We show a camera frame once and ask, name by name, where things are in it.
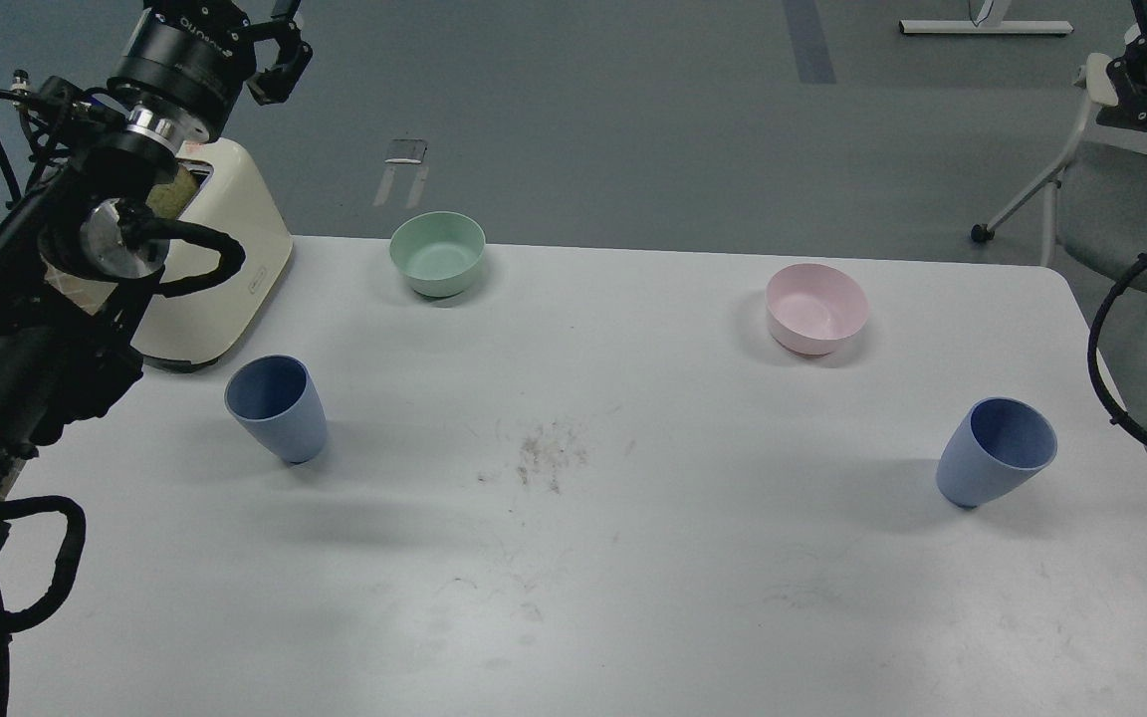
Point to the white table base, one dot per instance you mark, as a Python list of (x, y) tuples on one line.
[(989, 20)]

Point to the blue cup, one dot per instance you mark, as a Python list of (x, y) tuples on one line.
[(276, 400), (998, 445)]

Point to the toast slice front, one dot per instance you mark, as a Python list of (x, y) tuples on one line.
[(169, 200)]

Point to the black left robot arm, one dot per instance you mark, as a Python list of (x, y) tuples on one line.
[(82, 253)]

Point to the pink bowl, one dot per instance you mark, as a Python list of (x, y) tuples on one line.
[(813, 309)]

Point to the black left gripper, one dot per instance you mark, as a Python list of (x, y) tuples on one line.
[(191, 60)]

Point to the grey office chair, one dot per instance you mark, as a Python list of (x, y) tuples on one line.
[(1093, 195)]

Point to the green bowl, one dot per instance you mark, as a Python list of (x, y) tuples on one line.
[(439, 254)]

